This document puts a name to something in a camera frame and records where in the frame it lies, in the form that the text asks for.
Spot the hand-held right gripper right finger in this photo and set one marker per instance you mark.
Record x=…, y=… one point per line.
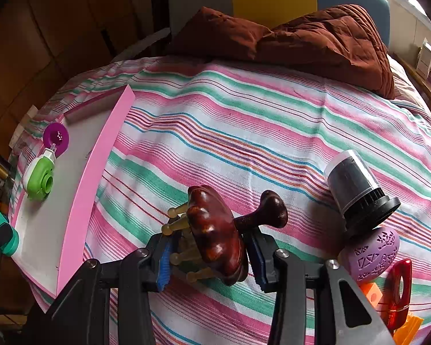
x=256, y=258

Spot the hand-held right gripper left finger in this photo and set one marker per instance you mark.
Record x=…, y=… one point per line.
x=164, y=266

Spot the dark wooden pegged massager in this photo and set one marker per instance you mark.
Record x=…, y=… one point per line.
x=215, y=233

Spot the pink-edged white tray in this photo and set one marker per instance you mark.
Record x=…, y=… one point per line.
x=75, y=151

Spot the purple patterned egg-shaped toy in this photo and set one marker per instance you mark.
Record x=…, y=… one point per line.
x=370, y=255

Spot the black cylinder with clear cap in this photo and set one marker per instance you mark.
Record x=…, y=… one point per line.
x=348, y=183

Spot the green and white plastic toy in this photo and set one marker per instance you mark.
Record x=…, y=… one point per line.
x=39, y=176

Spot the purple round plastic toy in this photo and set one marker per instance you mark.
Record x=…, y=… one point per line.
x=49, y=134

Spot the orange plastic cube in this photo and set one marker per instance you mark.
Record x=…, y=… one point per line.
x=371, y=294

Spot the striped bed sheet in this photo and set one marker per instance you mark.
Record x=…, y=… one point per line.
x=237, y=133

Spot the orange hair claw clip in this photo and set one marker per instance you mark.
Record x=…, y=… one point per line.
x=409, y=327

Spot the wooden wardrobe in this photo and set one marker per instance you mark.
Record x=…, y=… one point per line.
x=57, y=25

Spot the brown quilted blanket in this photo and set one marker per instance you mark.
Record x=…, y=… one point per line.
x=309, y=43

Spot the beige pillow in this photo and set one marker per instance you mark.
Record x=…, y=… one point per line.
x=406, y=86

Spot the white cardboard box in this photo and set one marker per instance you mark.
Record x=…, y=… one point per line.
x=424, y=57

